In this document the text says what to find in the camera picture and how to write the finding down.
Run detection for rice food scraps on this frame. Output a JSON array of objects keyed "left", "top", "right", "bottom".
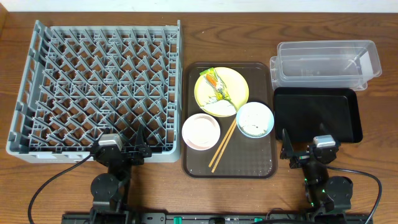
[{"left": 239, "top": 109, "right": 269, "bottom": 138}]

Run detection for light blue bowl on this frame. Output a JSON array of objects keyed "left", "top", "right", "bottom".
[{"left": 236, "top": 102, "right": 274, "bottom": 138}]

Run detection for pink round bowl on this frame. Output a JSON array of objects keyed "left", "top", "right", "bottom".
[{"left": 182, "top": 113, "right": 221, "bottom": 151}]

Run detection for green orange snack wrapper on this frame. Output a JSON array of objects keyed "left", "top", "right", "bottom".
[{"left": 200, "top": 68, "right": 231, "bottom": 101}]

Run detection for white tissue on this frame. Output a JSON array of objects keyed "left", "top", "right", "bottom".
[{"left": 201, "top": 96, "right": 237, "bottom": 117}]

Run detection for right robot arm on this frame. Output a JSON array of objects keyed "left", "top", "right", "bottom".
[{"left": 280, "top": 129, "right": 353, "bottom": 223}]

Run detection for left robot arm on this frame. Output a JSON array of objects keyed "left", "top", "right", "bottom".
[{"left": 88, "top": 125, "right": 152, "bottom": 224}]

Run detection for black waste tray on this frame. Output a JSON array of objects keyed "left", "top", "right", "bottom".
[{"left": 274, "top": 87, "right": 363, "bottom": 143}]

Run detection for grey dishwasher rack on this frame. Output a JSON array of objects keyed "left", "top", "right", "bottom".
[{"left": 6, "top": 21, "right": 183, "bottom": 163}]

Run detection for clear plastic waste bin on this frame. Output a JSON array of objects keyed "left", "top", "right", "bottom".
[{"left": 270, "top": 40, "right": 382, "bottom": 91}]

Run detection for brown plastic serving tray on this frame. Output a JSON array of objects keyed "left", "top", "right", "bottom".
[{"left": 182, "top": 62, "right": 277, "bottom": 179}]

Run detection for yellow round plate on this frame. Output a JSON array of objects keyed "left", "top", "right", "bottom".
[{"left": 194, "top": 67, "right": 249, "bottom": 114}]

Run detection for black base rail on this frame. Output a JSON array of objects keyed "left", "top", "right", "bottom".
[{"left": 61, "top": 212, "right": 374, "bottom": 224}]

